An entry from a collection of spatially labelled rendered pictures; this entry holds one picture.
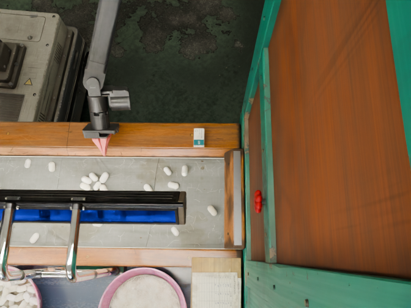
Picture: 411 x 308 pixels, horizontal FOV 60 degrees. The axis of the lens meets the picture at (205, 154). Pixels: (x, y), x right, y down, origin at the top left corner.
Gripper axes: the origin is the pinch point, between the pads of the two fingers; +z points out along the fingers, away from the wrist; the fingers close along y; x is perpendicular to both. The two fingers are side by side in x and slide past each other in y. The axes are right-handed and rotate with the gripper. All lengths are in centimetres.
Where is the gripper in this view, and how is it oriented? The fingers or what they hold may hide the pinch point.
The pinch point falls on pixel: (104, 153)
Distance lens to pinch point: 121.4
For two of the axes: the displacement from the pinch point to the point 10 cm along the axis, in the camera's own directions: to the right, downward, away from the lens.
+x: 0.2, -4.2, 9.1
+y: 10.0, 0.1, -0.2
